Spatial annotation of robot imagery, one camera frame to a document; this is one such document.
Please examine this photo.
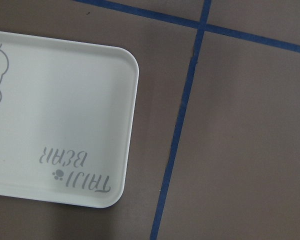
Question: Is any white bear tray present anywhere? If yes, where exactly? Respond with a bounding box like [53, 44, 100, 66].
[0, 31, 139, 208]

